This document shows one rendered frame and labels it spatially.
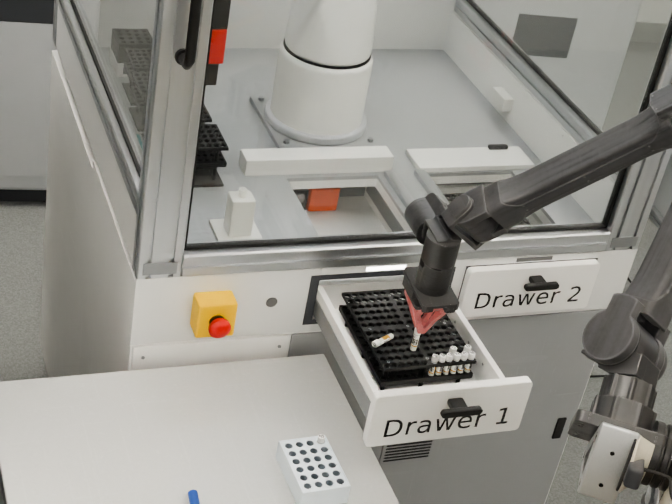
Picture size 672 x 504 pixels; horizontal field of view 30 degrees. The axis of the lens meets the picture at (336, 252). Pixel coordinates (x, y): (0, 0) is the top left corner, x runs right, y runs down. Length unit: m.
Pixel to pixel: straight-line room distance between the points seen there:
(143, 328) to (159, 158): 0.35
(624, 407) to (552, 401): 1.10
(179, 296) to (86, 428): 0.28
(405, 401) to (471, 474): 0.77
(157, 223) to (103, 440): 0.37
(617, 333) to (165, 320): 0.88
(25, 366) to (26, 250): 0.55
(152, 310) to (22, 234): 1.78
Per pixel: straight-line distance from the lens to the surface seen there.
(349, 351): 2.19
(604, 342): 1.71
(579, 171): 1.92
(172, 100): 2.01
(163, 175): 2.08
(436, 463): 2.74
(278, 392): 2.27
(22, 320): 3.63
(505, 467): 2.85
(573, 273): 2.52
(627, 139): 1.90
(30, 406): 2.20
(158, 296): 2.22
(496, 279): 2.43
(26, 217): 4.06
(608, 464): 1.66
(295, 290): 2.29
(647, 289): 1.75
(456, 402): 2.10
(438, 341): 2.25
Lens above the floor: 2.21
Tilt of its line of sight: 33 degrees down
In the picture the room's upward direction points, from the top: 11 degrees clockwise
